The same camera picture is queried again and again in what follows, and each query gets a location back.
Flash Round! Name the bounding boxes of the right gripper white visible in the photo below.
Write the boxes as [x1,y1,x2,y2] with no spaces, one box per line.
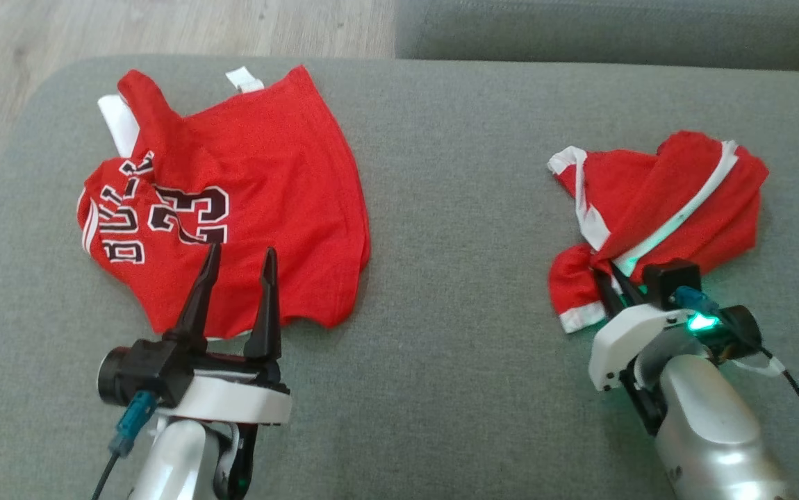
[588,262,761,391]

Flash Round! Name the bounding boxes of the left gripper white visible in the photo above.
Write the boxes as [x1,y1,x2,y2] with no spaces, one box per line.
[156,243,293,426]

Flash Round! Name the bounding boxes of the red shorts with white trim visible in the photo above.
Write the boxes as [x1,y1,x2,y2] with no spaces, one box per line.
[547,130,770,334]

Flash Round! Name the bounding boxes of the red Bulls 23 jersey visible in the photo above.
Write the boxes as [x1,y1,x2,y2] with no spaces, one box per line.
[77,65,371,339]

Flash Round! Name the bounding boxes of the wide grey sofa seat cushion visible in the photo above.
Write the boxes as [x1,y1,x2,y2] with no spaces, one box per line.
[0,56,799,500]

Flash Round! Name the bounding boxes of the narrow grey sofa cushion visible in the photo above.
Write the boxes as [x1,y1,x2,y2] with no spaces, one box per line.
[395,0,799,72]

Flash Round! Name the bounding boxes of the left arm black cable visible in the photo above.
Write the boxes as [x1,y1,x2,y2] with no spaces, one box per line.
[90,390,158,500]

